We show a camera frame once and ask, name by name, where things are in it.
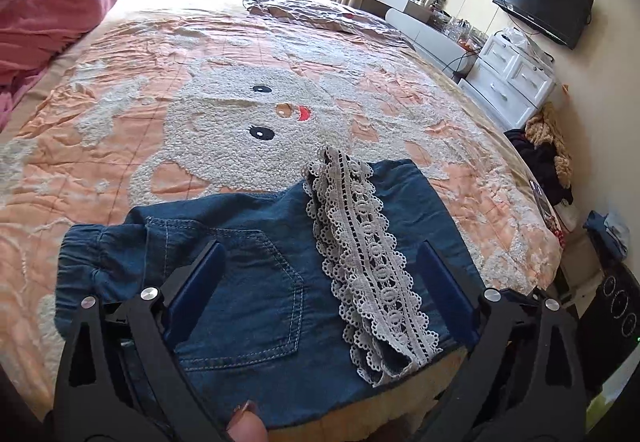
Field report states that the blue denim pants lace trim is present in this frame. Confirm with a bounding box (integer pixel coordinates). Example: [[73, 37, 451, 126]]
[[53, 144, 484, 430]]

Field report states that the pink crumpled blanket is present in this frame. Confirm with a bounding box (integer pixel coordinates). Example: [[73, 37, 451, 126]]
[[1, 0, 116, 125]]

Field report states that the purple grey quilt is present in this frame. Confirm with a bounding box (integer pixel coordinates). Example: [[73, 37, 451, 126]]
[[242, 0, 408, 46]]

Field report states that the white vanity desk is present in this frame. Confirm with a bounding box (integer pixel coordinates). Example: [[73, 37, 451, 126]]
[[361, 0, 476, 82]]

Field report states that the white drawer cabinet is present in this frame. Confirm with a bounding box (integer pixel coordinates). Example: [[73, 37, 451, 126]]
[[458, 28, 558, 131]]

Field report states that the left hand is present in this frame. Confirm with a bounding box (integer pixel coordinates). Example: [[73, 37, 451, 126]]
[[226, 401, 269, 442]]

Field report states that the peach bear pattern bedspread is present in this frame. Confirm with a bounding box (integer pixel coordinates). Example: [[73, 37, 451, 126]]
[[1, 0, 562, 415]]

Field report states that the clothes heap on chair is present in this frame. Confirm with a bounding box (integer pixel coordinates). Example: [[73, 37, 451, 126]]
[[504, 101, 574, 206]]

